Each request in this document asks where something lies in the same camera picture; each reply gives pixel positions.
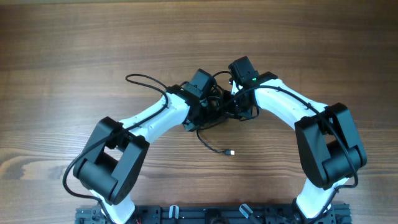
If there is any black cable bundle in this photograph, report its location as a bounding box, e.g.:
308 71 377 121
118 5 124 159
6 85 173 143
186 83 236 156

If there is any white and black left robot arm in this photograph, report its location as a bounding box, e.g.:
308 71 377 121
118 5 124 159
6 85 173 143
68 92 216 223

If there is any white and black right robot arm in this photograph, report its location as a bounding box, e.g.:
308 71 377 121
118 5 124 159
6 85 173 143
226 70 368 223

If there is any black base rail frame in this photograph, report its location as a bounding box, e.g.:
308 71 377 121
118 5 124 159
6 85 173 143
75 203 352 224

